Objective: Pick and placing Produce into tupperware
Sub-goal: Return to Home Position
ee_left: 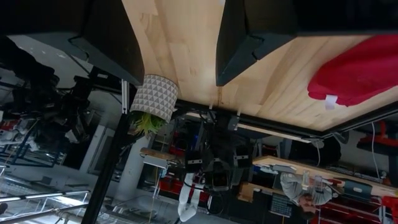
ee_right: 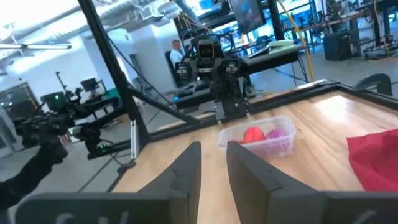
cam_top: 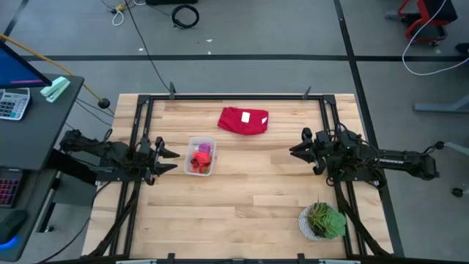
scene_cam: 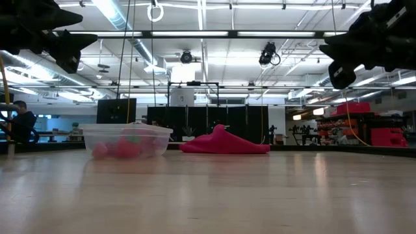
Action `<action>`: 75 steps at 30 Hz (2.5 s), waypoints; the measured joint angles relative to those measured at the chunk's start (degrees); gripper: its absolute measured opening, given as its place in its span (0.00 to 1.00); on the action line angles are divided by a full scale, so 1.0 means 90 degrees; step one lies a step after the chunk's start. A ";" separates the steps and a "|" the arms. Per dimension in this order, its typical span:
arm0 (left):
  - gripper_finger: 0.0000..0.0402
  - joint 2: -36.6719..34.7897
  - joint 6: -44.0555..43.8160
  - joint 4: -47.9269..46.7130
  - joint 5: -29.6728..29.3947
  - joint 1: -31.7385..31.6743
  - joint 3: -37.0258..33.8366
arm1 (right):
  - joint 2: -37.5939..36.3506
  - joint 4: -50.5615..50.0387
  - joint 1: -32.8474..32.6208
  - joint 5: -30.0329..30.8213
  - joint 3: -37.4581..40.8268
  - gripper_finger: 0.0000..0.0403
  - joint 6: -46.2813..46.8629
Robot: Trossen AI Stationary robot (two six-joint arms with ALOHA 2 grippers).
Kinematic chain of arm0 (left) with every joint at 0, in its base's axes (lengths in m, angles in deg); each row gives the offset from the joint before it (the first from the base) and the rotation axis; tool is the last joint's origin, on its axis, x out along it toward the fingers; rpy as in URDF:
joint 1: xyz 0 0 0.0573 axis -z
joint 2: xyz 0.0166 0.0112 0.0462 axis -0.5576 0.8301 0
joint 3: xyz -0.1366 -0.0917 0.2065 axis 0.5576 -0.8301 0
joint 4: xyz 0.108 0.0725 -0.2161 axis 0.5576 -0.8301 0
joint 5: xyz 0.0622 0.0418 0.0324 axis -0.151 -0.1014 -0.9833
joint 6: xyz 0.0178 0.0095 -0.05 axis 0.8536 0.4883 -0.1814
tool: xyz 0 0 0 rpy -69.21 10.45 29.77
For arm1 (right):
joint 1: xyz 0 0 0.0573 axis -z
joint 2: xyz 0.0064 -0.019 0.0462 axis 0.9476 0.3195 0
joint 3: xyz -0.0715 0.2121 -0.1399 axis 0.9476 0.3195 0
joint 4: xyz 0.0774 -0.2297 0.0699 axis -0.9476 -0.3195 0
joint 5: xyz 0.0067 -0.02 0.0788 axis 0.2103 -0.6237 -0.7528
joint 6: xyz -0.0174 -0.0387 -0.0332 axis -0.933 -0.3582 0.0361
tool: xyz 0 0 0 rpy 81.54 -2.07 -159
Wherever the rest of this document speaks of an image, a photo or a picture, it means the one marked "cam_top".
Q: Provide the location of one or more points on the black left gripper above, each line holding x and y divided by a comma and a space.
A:
148, 161

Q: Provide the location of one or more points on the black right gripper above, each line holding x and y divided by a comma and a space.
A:
324, 154

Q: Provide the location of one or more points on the small red pink radish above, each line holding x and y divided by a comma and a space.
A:
194, 168

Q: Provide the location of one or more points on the red bell pepper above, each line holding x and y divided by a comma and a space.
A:
201, 158

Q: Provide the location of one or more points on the red strawberry green top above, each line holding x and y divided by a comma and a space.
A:
206, 169

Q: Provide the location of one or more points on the purple white striped onion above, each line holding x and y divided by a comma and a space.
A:
205, 148

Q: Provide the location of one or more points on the green succulent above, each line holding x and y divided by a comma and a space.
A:
326, 223

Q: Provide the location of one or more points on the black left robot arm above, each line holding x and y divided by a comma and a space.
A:
110, 150

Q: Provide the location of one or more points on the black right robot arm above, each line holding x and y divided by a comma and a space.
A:
395, 161

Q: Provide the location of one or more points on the clear plastic tupperware container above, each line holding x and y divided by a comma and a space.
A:
188, 145

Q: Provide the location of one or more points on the red folded cloth white label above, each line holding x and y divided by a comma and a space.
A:
234, 122

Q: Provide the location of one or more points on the black desk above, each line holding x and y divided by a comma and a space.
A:
36, 135

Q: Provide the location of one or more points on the mint green stapler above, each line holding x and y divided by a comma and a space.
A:
55, 89

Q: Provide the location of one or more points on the black desk keyboard tray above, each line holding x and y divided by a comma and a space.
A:
31, 190

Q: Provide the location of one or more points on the grey desk foot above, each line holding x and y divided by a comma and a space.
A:
439, 107

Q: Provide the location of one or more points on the grey chair leg with caster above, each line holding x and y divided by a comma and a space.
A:
454, 147

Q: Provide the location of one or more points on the black chair caster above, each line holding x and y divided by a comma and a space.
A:
457, 192

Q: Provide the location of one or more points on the backlit black keyboard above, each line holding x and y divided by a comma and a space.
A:
9, 187

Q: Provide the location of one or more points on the black box on floor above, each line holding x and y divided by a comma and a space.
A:
172, 1

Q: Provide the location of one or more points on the grey desk calculator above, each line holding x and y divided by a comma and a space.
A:
12, 104

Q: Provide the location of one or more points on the black computer mouse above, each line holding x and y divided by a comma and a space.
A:
12, 223

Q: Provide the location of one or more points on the computer monitor blue screen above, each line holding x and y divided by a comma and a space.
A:
14, 69

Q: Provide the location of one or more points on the black shoe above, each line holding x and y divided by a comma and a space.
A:
463, 48

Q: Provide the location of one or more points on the red black rolling stool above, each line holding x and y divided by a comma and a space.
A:
441, 9

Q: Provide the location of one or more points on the black frame bracket post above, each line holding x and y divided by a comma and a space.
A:
170, 258
307, 93
301, 258
172, 91

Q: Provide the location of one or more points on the black aluminium table frame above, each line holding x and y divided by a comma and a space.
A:
238, 97

